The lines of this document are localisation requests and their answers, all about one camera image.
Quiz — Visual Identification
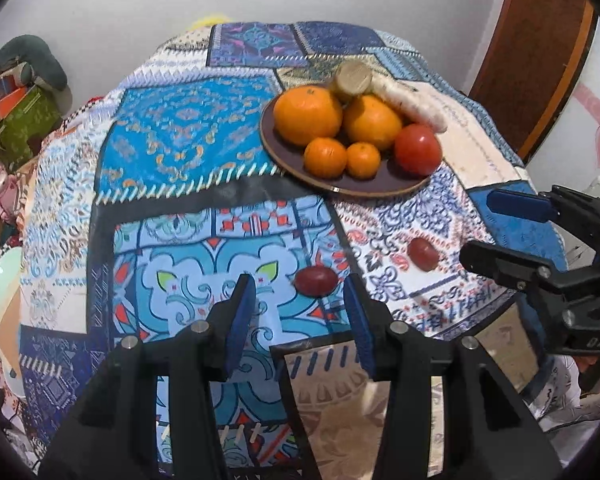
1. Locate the person's right hand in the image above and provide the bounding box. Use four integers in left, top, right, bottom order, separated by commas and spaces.
577, 356, 600, 396

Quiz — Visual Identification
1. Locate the green cardboard box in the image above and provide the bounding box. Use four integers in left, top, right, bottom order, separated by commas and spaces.
0, 87, 63, 161

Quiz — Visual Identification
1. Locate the pale green round object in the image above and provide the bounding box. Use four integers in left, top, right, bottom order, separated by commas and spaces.
0, 247, 25, 312

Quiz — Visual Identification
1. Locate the dark grey plush cushion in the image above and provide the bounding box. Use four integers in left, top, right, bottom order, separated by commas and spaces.
0, 35, 68, 92

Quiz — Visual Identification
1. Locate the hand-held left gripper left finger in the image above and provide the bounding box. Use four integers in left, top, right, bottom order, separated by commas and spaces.
39, 274, 257, 480

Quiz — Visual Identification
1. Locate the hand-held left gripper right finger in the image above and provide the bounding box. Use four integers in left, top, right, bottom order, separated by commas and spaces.
343, 276, 563, 480

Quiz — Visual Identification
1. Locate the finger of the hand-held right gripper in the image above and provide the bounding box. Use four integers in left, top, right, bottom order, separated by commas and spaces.
486, 185, 600, 261
459, 240, 600, 296

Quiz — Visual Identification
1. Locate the yellow corn cob piece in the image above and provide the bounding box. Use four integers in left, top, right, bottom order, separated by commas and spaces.
328, 60, 374, 106

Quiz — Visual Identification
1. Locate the brown wooden door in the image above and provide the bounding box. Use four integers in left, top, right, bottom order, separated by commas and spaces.
467, 0, 598, 161

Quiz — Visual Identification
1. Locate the white patterned clothing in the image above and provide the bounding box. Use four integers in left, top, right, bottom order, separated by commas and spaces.
525, 355, 600, 431

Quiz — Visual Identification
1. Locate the yellow object behind table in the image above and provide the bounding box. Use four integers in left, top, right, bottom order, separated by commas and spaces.
187, 10, 231, 31

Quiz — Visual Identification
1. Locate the brown round plate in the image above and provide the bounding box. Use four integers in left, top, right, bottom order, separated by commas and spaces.
259, 87, 443, 197

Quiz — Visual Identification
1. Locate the red tomato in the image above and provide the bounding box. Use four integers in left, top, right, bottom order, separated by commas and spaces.
393, 124, 442, 177

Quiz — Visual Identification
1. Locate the dark red jujube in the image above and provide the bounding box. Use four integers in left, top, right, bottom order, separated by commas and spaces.
294, 265, 339, 297
407, 237, 441, 272

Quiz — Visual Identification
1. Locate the small mandarin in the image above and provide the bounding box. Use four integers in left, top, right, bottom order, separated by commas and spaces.
303, 136, 349, 179
346, 141, 382, 180

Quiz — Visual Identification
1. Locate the large orange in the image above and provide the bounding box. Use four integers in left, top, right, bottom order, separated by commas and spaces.
342, 94, 404, 152
272, 86, 344, 147

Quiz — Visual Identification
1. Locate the blue patchwork tablecloth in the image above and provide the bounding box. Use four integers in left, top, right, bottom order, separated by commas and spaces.
17, 21, 568, 480

